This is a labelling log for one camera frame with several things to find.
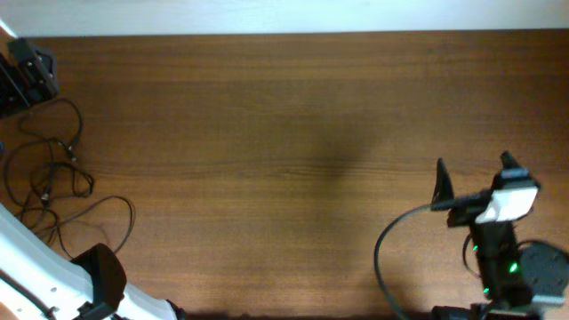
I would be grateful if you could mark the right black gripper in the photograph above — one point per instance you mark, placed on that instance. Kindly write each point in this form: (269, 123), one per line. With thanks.
(444, 188)

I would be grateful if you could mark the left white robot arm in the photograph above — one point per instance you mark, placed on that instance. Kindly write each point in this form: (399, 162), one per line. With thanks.
(36, 282)

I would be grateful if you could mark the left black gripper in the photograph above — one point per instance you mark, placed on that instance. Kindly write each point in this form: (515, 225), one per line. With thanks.
(34, 68)

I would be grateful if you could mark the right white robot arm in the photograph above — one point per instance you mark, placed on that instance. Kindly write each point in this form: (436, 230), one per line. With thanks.
(520, 279)

